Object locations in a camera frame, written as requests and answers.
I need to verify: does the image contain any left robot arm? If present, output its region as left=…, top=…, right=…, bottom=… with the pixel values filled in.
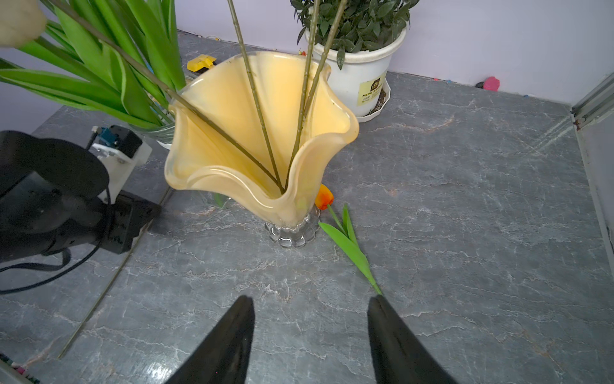
left=1, top=125, right=161, bottom=295

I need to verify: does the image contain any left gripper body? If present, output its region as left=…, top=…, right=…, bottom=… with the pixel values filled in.
left=101, top=190, right=161, bottom=254

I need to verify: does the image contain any clear glass vase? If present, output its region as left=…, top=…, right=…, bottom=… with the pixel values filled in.
left=122, top=69, right=175, bottom=150

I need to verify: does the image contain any orange gerbera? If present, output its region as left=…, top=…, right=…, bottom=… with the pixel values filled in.
left=227, top=0, right=285, bottom=194
left=304, top=0, right=348, bottom=120

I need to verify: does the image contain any aluminium frame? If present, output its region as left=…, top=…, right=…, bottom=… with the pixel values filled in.
left=571, top=75, right=613, bottom=266

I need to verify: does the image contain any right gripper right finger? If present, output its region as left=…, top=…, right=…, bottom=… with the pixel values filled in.
left=367, top=295, right=456, bottom=383

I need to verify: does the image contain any yellow toy shovel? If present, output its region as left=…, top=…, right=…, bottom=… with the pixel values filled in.
left=186, top=54, right=217, bottom=75

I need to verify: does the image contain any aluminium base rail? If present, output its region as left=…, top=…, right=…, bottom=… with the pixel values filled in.
left=1, top=353, right=41, bottom=384

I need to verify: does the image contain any pink tulip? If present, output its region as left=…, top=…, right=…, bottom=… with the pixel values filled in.
left=0, top=0, right=47, bottom=48

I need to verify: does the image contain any pink ball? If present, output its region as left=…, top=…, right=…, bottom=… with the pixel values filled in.
left=475, top=76, right=500, bottom=92

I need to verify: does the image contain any yellow gerbera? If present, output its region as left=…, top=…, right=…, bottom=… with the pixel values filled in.
left=288, top=0, right=321, bottom=172

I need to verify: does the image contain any potted green plant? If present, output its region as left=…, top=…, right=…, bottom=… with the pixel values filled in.
left=290, top=0, right=419, bottom=119

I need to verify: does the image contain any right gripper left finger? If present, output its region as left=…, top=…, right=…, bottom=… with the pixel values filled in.
left=167, top=295, right=255, bottom=383

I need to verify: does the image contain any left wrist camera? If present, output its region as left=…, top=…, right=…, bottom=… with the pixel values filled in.
left=86, top=125, right=152, bottom=204

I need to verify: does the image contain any yellow fluted vase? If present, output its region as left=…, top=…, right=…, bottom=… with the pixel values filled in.
left=164, top=51, right=359, bottom=247

